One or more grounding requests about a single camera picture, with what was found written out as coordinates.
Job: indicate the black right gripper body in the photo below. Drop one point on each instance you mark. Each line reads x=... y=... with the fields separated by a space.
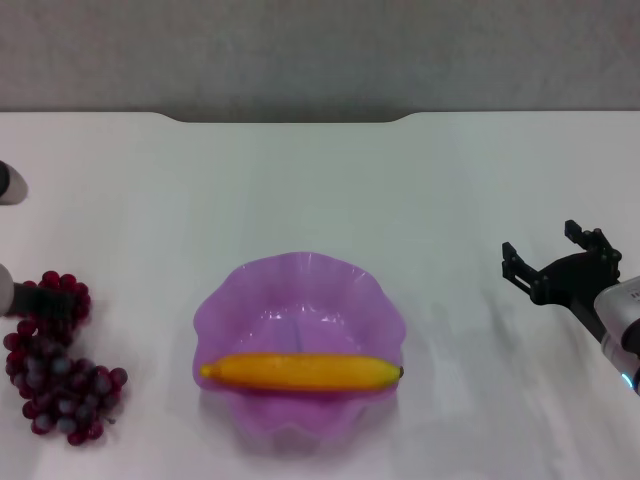
x=575 y=280

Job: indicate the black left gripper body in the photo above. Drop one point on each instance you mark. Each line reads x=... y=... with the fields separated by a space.
x=30 y=300

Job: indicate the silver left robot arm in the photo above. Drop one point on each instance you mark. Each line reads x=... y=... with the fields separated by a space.
x=6 y=290

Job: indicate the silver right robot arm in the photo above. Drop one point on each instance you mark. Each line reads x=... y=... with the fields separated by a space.
x=622 y=320

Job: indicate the dark red grape bunch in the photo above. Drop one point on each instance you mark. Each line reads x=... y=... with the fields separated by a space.
x=60 y=380

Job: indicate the purple wavy plastic bowl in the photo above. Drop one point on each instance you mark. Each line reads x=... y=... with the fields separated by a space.
x=280 y=415

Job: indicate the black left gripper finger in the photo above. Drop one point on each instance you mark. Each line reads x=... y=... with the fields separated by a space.
x=62 y=305

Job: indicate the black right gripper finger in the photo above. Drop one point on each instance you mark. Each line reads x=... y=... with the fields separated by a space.
x=595 y=240
x=517 y=267

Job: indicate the yellow banana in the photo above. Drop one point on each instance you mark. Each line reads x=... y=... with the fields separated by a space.
x=300 y=372

